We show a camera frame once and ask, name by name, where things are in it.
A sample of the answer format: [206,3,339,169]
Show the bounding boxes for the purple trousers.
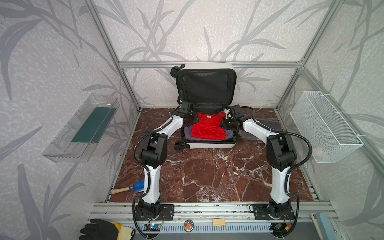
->
[184,126,238,143]

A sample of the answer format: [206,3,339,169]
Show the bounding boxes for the red t-shirt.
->
[191,113,226,141]

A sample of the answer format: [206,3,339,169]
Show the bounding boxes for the grey towel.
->
[239,119,282,143]

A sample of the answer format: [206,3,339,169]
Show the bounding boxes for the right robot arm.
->
[221,105,313,220]

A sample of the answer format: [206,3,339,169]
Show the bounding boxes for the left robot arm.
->
[132,101,193,219]

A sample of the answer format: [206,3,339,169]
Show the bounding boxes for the black and white suitcase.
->
[170,63,238,151]

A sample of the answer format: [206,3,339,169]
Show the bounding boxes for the pink item in basket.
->
[313,147,327,158]

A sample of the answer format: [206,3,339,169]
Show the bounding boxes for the small wooden block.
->
[212,218,226,227]

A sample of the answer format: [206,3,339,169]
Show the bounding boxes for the round red green badge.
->
[183,220,195,233]

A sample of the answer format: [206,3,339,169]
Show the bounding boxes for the green circuit board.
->
[143,223,163,233]

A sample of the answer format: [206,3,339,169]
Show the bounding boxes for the black and yellow glove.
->
[79,219,136,240]

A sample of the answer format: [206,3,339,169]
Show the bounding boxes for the white wire mesh basket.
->
[290,91,364,164]

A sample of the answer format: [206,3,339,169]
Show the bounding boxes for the clear plastic wall tray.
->
[42,94,120,163]

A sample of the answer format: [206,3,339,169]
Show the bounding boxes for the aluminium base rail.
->
[89,202,340,224]

